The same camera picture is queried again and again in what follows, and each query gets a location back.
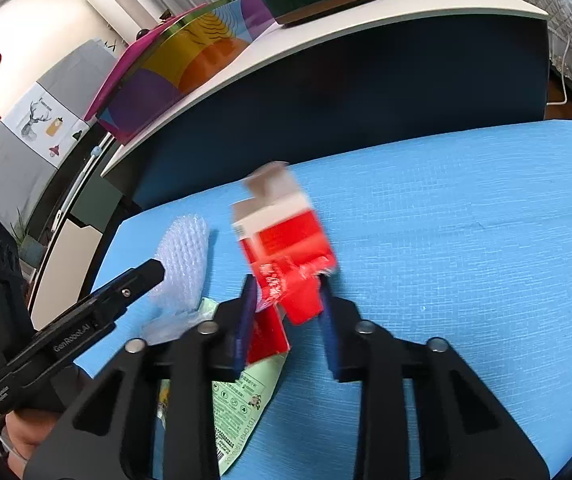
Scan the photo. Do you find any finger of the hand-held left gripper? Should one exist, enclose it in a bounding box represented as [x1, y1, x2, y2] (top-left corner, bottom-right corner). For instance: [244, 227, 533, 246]
[73, 258, 167, 321]

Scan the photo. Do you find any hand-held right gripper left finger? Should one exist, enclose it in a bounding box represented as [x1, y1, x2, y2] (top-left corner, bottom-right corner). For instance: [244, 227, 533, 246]
[23, 275, 259, 480]

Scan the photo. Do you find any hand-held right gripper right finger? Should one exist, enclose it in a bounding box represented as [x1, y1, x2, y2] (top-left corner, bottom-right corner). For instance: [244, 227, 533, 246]
[316, 277, 552, 480]

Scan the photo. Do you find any bubble wrap roll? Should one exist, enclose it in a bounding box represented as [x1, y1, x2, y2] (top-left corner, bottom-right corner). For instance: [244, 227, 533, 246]
[140, 215, 211, 346]

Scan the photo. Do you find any green wrapper packet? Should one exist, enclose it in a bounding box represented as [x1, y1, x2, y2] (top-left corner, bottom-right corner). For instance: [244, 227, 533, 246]
[158, 297, 289, 478]

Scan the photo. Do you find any red white carton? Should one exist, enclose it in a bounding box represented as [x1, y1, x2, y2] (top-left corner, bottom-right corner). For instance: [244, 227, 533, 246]
[231, 161, 339, 366]

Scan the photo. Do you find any person's left hand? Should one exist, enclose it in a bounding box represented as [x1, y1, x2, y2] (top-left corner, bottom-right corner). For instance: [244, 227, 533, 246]
[2, 407, 66, 463]

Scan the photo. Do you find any blue table mat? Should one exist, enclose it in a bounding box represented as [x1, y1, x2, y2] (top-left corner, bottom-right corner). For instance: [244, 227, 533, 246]
[83, 120, 572, 480]

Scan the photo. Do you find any colourful round box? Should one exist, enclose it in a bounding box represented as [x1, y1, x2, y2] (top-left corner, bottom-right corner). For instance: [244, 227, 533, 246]
[96, 0, 279, 146]

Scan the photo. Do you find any magenta box lid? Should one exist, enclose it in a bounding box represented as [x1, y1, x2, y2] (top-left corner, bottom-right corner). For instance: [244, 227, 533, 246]
[83, 2, 211, 121]

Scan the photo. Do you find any white-topped dark cabinet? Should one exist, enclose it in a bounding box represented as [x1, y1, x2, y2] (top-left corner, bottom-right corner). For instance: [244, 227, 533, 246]
[100, 0, 552, 213]

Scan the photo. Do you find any grey printed wall cloth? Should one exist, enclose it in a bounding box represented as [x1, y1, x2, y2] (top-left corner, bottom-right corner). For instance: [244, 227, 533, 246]
[0, 40, 121, 226]

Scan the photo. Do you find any white cable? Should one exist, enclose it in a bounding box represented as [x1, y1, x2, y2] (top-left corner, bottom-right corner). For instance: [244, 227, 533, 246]
[546, 50, 572, 108]

